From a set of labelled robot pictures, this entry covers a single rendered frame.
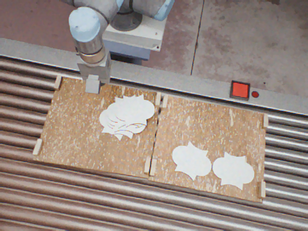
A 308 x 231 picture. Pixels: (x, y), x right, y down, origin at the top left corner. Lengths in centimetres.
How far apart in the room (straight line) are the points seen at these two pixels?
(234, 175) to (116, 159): 43
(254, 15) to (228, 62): 50
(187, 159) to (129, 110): 28
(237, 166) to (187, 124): 24
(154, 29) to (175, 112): 39
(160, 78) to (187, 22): 143
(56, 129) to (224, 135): 63
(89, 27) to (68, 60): 61
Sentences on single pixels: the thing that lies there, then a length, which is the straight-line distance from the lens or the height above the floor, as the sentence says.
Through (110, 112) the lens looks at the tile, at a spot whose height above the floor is 97.
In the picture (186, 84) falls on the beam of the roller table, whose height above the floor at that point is 91.
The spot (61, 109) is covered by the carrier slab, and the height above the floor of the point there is 94.
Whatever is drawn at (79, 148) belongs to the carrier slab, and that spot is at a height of 94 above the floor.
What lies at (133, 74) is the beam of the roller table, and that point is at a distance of 145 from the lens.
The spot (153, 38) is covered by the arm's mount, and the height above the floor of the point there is 95.
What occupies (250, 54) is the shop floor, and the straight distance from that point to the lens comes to 278.
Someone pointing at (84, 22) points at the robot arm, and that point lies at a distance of 92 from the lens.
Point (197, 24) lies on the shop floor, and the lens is 284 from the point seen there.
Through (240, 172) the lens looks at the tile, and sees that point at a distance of 132.
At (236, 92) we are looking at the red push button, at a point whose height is 93.
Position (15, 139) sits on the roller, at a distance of 138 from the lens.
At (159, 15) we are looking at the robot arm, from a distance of 136.
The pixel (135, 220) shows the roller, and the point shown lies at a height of 92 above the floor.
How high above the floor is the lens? 216
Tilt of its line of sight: 65 degrees down
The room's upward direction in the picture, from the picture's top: 10 degrees clockwise
